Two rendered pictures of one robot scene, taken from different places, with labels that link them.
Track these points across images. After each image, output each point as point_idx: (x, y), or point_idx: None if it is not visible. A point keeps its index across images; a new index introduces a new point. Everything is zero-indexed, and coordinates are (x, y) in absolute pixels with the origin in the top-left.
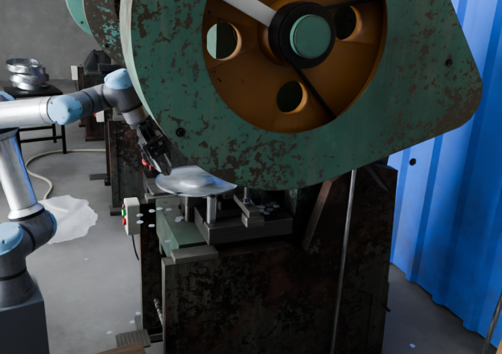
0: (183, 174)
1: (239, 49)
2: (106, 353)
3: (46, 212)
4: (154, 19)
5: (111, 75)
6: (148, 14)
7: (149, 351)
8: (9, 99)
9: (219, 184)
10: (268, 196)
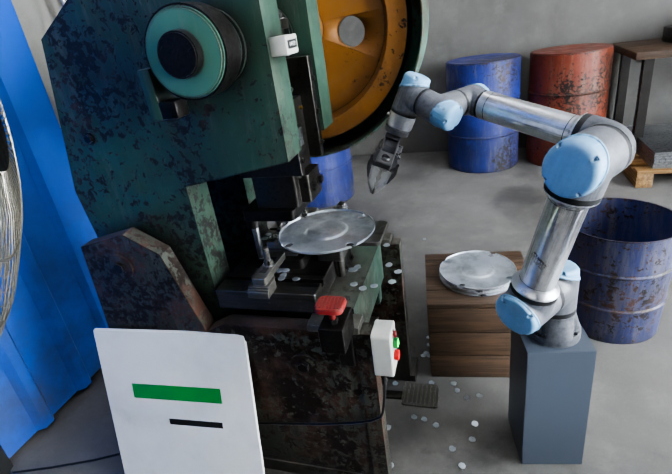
0: (330, 242)
1: (340, 39)
2: (457, 301)
3: (508, 294)
4: (411, 4)
5: (423, 75)
6: (415, 0)
7: (396, 452)
8: (555, 144)
9: (311, 222)
10: (254, 247)
